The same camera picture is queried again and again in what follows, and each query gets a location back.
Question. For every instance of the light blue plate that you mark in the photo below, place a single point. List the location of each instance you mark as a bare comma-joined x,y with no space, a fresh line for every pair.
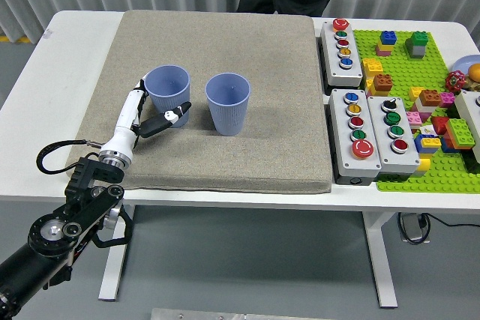
463,63

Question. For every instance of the green studded baseplate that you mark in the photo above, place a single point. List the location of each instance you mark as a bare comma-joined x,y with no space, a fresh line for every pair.
442,181

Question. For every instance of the grey selector switch control box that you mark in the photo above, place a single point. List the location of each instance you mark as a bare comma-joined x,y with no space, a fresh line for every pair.
380,136

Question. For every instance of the grey power adapter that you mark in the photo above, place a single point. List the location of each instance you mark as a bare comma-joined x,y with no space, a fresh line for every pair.
411,227

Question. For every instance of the grey five-button control box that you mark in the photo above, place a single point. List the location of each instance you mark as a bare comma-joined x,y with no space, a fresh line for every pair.
352,72
343,136

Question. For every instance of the grey toy brick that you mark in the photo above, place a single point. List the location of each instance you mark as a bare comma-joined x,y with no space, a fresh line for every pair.
417,52

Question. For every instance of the white table leg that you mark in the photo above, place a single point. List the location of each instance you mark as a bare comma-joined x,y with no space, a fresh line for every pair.
380,260
116,252

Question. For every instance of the pink toy brick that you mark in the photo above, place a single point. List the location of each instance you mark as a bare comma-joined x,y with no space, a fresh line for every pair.
382,52
413,118

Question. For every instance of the white control box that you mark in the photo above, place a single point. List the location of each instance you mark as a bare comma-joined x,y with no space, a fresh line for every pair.
468,117

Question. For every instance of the red toy valve wheel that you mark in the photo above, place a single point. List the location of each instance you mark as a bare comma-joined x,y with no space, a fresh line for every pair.
455,81

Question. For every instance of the blue and yellow toy brick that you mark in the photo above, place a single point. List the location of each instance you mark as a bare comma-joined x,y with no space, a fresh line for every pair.
427,144

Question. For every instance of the grey-brown mat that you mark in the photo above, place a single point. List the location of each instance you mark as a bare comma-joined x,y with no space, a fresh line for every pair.
225,162

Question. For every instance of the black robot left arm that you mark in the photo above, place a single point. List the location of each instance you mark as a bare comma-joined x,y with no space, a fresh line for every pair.
22,264

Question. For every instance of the magenta toy brick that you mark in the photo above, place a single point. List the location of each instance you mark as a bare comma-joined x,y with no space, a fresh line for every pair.
447,99

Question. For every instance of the blue ribbed cup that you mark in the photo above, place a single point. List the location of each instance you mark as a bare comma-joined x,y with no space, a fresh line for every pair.
168,87
228,117

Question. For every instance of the white toy brick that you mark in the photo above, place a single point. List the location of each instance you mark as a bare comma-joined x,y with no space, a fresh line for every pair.
423,108

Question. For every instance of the small white printed brick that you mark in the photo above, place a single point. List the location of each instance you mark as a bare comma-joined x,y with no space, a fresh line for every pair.
426,132

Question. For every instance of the red toy brick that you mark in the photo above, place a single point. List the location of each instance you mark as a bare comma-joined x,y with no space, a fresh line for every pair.
439,124

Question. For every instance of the large green toy brick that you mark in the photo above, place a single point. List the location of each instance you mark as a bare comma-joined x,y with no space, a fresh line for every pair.
459,130

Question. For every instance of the toy burger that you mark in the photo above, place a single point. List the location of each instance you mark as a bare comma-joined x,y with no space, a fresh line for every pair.
475,72

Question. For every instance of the yellow round toy brick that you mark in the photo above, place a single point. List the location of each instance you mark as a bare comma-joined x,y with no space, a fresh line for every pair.
423,165

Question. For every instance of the orange toy brick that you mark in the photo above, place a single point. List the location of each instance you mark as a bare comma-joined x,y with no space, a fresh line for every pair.
430,97
382,83

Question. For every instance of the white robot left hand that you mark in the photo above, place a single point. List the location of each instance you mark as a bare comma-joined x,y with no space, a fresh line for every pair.
125,121

